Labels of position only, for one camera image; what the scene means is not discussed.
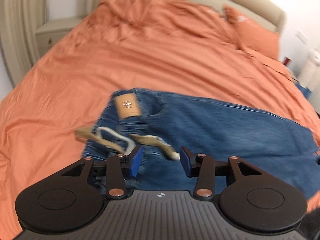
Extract blue denim jeans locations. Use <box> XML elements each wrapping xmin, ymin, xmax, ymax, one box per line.
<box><xmin>93</xmin><ymin>89</ymin><xmax>319</xmax><ymax>198</ymax></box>

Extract tan belt with buckle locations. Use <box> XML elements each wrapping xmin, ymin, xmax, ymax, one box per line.
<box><xmin>75</xmin><ymin>126</ymin><xmax>180</xmax><ymax>160</ymax></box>

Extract white object beside bed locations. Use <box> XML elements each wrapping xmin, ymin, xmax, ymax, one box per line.
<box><xmin>298</xmin><ymin>50</ymin><xmax>320</xmax><ymax>92</ymax></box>

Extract red item on nightstand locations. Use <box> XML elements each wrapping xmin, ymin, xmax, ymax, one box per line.
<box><xmin>282</xmin><ymin>57</ymin><xmax>292</xmax><ymax>67</ymax></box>

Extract orange pillow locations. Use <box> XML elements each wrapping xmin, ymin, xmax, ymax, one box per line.
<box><xmin>223</xmin><ymin>5</ymin><xmax>279</xmax><ymax>60</ymax></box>

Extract beige left nightstand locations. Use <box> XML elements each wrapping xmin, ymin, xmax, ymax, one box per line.
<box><xmin>35</xmin><ymin>17</ymin><xmax>82</xmax><ymax>57</ymax></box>

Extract orange bed duvet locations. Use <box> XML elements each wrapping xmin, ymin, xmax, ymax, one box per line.
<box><xmin>1</xmin><ymin>0</ymin><xmax>319</xmax><ymax>239</ymax></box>

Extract beige curtain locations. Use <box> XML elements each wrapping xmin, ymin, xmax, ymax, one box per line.
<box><xmin>1</xmin><ymin>0</ymin><xmax>48</xmax><ymax>86</ymax></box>

